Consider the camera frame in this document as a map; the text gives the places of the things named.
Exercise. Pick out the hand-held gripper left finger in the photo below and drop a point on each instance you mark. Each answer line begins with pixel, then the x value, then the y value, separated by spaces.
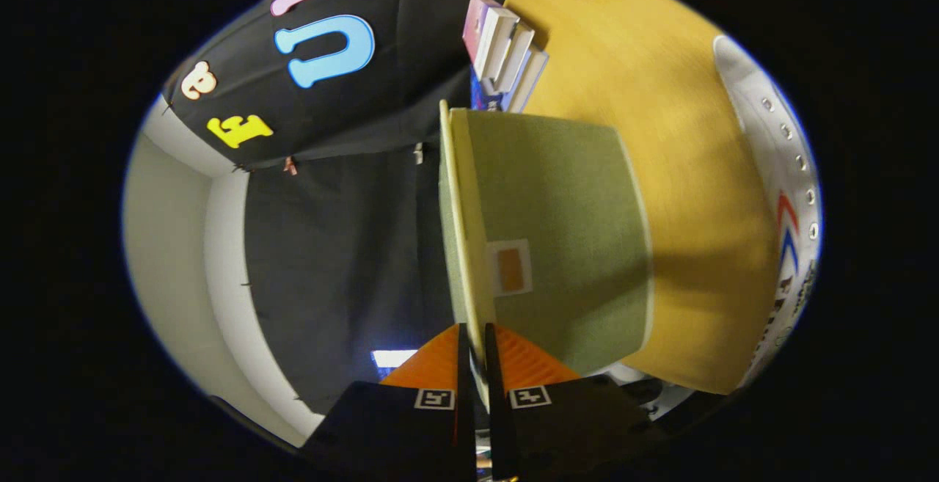
pixel 463 372

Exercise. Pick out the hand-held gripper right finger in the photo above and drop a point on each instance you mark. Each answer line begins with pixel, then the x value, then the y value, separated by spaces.
pixel 493 394

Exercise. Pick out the green fabric storage box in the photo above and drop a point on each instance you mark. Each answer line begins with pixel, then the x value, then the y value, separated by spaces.
pixel 557 196

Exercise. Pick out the white striped canvas shoe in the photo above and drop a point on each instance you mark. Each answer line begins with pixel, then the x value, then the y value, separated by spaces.
pixel 770 159

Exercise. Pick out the silver clip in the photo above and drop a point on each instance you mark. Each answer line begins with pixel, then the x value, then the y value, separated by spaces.
pixel 418 152

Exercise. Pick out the copper clip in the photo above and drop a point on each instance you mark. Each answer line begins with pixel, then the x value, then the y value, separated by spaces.
pixel 290 166

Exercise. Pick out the dark blue cover book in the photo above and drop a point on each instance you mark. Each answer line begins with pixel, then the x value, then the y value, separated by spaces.
pixel 484 97

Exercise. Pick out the book with white pages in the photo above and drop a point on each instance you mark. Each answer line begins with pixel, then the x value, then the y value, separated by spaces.
pixel 532 75
pixel 517 56

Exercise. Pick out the pink cover book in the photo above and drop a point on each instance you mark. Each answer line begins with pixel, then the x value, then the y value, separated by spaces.
pixel 493 31

